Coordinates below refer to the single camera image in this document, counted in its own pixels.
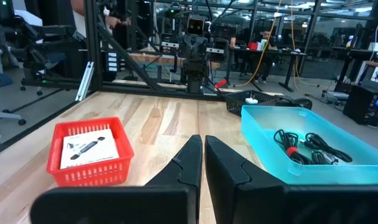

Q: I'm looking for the large white printed box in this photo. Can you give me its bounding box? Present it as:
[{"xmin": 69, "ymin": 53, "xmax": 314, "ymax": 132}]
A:
[{"xmin": 59, "ymin": 128, "xmax": 120, "ymax": 170}]

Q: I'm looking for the black computer tower blue fan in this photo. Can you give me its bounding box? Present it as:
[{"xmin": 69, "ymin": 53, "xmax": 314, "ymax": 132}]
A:
[{"xmin": 343, "ymin": 83, "xmax": 378, "ymax": 127}]

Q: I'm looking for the wooden background workbench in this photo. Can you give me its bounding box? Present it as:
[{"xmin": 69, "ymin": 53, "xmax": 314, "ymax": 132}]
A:
[{"xmin": 128, "ymin": 46, "xmax": 220, "ymax": 82}]

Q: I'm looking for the black background desk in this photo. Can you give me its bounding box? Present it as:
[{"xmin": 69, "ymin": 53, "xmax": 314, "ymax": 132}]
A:
[{"xmin": 229, "ymin": 46, "xmax": 308, "ymax": 93}]

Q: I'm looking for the black office chair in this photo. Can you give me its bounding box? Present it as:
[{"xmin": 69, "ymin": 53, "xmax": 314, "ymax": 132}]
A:
[{"xmin": 20, "ymin": 18, "xmax": 83, "ymax": 94}]

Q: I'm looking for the red mesh plastic basket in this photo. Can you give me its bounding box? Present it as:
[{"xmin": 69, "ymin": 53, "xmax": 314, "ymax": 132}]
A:
[{"xmin": 46, "ymin": 116, "xmax": 135, "ymax": 187}]

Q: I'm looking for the grey chair base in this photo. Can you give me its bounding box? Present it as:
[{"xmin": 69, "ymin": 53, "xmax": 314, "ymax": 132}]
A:
[{"xmin": 0, "ymin": 110, "xmax": 27, "ymax": 127}]

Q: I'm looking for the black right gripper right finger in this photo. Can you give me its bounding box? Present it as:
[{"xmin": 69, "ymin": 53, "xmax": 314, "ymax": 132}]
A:
[{"xmin": 205, "ymin": 135, "xmax": 285, "ymax": 224}]

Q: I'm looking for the person's hand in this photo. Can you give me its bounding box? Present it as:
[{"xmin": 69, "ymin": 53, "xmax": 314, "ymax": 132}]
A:
[{"xmin": 105, "ymin": 15, "xmax": 127, "ymax": 29}]

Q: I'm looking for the short black cable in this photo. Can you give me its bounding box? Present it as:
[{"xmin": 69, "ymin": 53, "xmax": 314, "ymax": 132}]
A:
[
  {"xmin": 303, "ymin": 132, "xmax": 354, "ymax": 163},
  {"xmin": 311, "ymin": 151, "xmax": 341, "ymax": 166}
]

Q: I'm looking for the small red tool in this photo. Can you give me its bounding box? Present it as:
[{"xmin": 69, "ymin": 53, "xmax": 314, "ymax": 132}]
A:
[{"xmin": 214, "ymin": 78, "xmax": 229, "ymax": 90}]

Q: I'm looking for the black aluminium table frame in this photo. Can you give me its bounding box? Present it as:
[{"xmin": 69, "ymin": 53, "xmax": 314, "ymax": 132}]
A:
[{"xmin": 20, "ymin": 0, "xmax": 270, "ymax": 102}]

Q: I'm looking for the standing person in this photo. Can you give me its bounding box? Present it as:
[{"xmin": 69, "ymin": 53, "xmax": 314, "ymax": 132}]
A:
[{"xmin": 70, "ymin": 0, "xmax": 132, "ymax": 40}]

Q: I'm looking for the black cable with red strap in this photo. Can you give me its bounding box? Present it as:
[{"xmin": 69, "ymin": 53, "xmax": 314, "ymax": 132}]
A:
[{"xmin": 273, "ymin": 129, "xmax": 314, "ymax": 166}]

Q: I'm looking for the black mesh plastic basket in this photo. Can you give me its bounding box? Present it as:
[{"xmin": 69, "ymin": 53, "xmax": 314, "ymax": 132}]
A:
[{"xmin": 224, "ymin": 90, "xmax": 283, "ymax": 118}]

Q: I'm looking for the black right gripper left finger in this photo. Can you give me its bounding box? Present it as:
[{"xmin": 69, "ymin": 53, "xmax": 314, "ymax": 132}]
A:
[{"xmin": 144, "ymin": 134, "xmax": 204, "ymax": 224}]

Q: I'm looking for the silver aluminium extrusion bar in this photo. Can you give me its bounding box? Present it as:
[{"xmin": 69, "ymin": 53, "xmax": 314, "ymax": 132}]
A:
[{"xmin": 75, "ymin": 61, "xmax": 95, "ymax": 102}]

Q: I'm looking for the seated person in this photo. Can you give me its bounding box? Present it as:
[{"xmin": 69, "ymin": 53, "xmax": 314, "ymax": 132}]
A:
[{"xmin": 255, "ymin": 29, "xmax": 281, "ymax": 85}]

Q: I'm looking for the translucent green plastic bin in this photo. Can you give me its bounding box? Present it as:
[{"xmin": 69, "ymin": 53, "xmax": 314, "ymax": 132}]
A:
[{"xmin": 240, "ymin": 105, "xmax": 378, "ymax": 187}]

